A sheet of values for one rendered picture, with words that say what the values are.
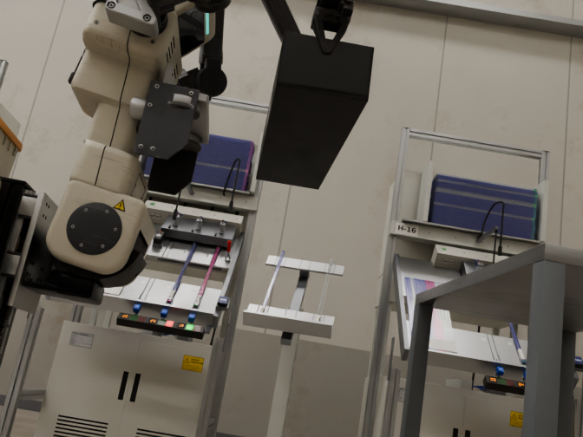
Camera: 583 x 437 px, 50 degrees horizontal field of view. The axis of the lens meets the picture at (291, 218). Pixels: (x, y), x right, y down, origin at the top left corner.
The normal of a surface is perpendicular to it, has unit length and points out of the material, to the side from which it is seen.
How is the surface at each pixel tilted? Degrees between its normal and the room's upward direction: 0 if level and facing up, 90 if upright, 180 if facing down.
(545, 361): 90
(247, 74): 90
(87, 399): 90
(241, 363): 90
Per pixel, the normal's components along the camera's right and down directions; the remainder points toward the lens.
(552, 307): 0.12, -0.24
